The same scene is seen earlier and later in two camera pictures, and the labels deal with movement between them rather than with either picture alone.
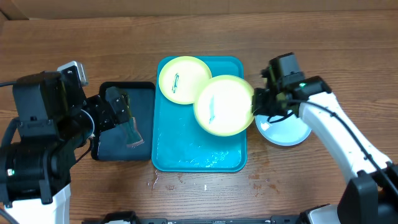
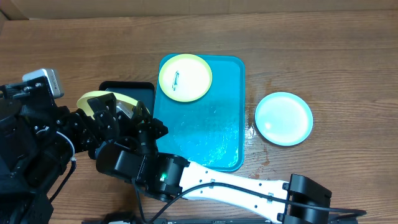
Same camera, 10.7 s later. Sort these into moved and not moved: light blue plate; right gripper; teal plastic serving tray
Moved: right gripper
Not moved: teal plastic serving tray; light blue plate
